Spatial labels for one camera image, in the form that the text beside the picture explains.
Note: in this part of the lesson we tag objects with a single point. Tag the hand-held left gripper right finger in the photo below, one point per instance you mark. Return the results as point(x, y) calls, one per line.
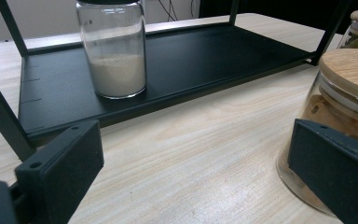
point(338, 171)

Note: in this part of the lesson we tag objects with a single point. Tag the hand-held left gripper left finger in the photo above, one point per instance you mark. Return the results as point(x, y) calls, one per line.
point(62, 168)

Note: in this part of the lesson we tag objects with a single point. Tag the wooden-lid glass jar cinnamon sticks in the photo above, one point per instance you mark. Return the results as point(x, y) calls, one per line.
point(348, 77)

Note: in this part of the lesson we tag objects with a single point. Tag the metal-lid glass jar white powder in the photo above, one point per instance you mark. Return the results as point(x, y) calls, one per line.
point(115, 62)

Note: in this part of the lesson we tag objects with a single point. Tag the black two-tier metal rack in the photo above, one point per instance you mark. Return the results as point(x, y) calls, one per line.
point(199, 65)

